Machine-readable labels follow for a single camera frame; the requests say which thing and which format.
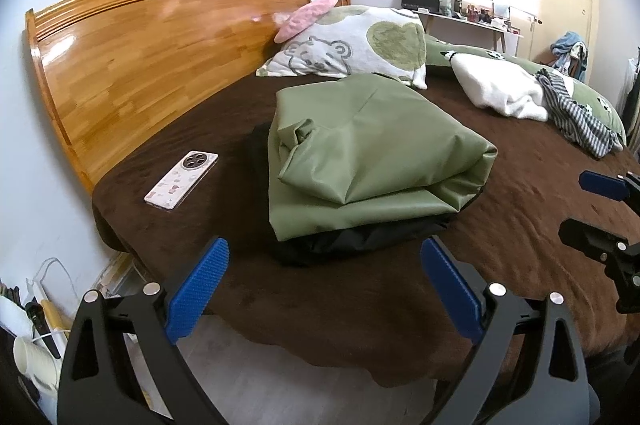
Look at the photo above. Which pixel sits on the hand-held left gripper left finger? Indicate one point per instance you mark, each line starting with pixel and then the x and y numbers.
pixel 197 290

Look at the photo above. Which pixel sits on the wooden bed headboard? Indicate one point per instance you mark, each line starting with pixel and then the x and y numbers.
pixel 150 55

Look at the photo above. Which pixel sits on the white smartphone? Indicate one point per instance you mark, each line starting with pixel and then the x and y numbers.
pixel 180 180

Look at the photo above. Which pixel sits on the grey striped garment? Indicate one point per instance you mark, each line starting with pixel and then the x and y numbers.
pixel 580 120

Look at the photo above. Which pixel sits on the green zip jacket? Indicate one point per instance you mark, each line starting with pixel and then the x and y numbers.
pixel 375 155

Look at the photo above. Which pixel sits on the white fleece garment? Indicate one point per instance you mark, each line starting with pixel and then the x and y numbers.
pixel 495 85

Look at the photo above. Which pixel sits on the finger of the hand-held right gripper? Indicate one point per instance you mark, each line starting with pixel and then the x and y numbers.
pixel 602 185
pixel 595 235

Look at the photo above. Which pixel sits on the bear print pillow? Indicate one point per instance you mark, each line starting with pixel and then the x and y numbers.
pixel 350 40

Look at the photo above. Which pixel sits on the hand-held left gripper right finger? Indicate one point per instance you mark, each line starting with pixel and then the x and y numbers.
pixel 450 290

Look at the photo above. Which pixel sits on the pile of clothes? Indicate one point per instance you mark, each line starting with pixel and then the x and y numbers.
pixel 570 52

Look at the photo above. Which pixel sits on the person's dark grey pants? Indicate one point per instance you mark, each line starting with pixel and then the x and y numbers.
pixel 607 385

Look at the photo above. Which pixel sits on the white desk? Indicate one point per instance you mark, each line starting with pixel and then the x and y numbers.
pixel 450 19

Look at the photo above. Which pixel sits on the green panda print duvet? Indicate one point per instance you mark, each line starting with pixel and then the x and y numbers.
pixel 437 55

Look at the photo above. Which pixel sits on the black folded garment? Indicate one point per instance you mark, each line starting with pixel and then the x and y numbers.
pixel 325 247

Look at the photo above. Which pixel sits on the small table mirror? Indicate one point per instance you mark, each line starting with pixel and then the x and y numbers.
pixel 501 9

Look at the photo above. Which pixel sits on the pink fluffy cushion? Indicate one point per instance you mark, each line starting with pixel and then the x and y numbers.
pixel 305 15

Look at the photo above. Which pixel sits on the row of cosmetic bottles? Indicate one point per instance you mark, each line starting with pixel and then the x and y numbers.
pixel 475 12

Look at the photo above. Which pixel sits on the white cup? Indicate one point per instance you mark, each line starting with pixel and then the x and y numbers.
pixel 35 360

